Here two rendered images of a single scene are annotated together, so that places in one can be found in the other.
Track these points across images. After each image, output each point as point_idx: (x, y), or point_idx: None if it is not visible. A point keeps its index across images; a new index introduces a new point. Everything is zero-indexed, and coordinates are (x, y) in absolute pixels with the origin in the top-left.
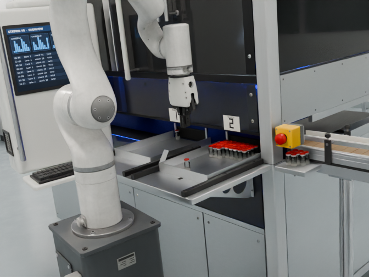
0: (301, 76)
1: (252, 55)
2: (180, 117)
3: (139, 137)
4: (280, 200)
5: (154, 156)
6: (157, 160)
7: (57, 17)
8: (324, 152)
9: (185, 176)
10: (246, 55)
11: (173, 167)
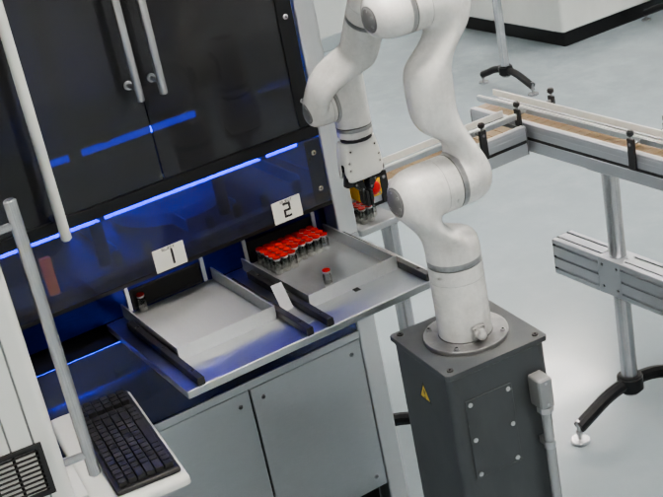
0: None
1: None
2: (368, 192)
3: (47, 365)
4: None
5: (269, 303)
6: (275, 306)
7: (450, 74)
8: (382, 187)
9: (360, 281)
10: (298, 102)
11: (337, 284)
